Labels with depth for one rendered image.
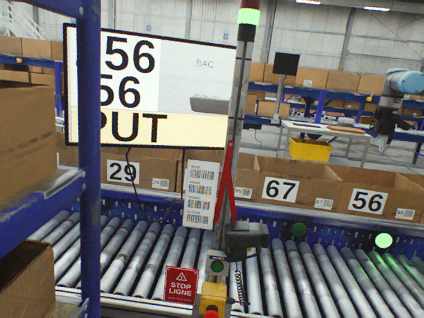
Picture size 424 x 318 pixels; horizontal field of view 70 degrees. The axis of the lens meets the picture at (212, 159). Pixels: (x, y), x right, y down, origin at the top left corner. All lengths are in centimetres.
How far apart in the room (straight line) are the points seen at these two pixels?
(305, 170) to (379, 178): 41
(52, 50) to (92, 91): 648
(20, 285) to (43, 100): 20
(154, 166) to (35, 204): 118
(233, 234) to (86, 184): 49
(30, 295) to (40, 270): 3
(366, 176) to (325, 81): 435
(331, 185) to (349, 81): 482
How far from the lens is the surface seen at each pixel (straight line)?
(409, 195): 168
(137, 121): 85
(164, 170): 147
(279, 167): 175
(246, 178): 145
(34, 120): 36
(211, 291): 94
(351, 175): 186
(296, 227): 149
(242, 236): 81
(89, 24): 39
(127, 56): 85
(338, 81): 619
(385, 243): 165
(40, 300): 46
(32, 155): 36
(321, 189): 152
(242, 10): 78
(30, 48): 711
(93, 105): 39
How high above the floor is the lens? 147
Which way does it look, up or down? 16 degrees down
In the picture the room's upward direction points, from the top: 6 degrees clockwise
